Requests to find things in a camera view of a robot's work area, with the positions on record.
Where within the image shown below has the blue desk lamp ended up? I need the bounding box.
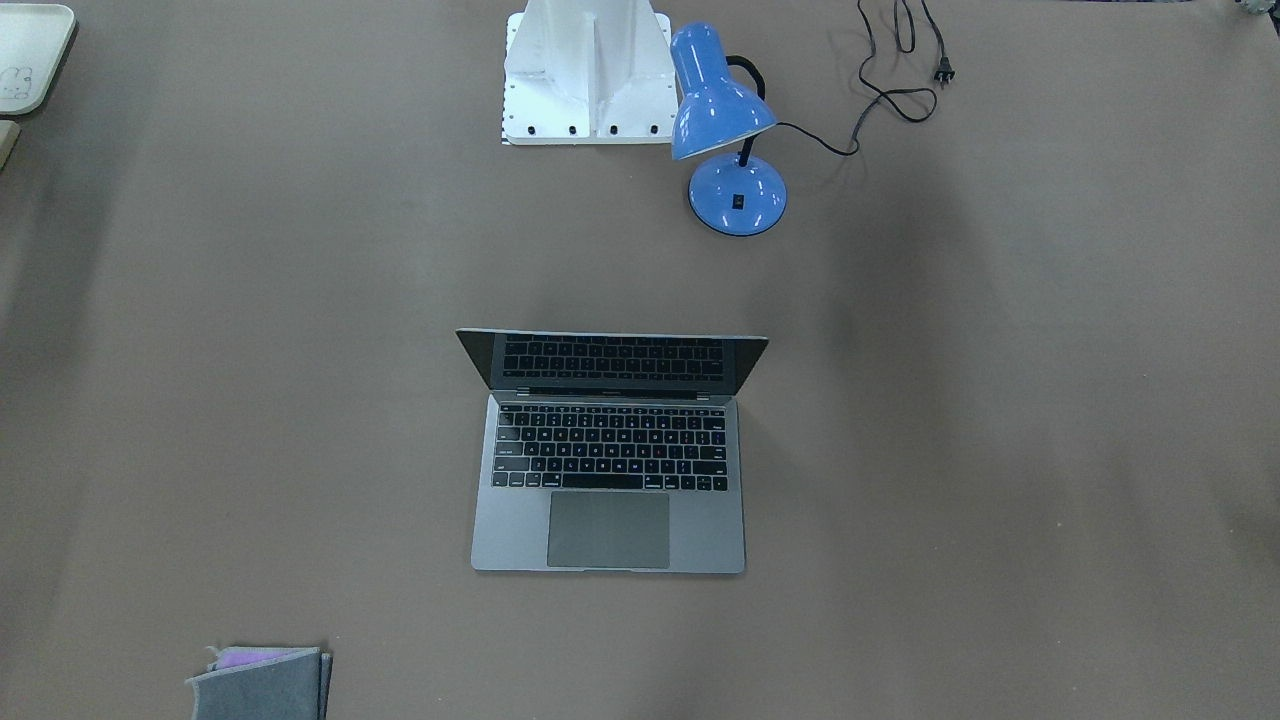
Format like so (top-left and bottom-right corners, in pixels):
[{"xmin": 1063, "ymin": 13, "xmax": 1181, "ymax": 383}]
[{"xmin": 669, "ymin": 22, "xmax": 788, "ymax": 237}]

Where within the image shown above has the cream plastic tray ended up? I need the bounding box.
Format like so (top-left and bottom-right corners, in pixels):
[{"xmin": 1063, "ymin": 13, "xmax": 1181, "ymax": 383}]
[{"xmin": 1, "ymin": 3, "xmax": 77, "ymax": 118}]

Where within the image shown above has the folded grey cloth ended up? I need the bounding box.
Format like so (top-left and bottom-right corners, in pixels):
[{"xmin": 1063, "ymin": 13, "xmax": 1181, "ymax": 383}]
[{"xmin": 186, "ymin": 646, "xmax": 332, "ymax": 719}]

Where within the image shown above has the grey laptop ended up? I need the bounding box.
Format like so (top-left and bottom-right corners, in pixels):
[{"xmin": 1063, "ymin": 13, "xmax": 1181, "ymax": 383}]
[{"xmin": 456, "ymin": 328, "xmax": 768, "ymax": 575}]

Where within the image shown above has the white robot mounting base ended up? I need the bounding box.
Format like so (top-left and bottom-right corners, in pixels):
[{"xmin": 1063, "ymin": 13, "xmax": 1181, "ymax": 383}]
[{"xmin": 500, "ymin": 1, "xmax": 678, "ymax": 146}]

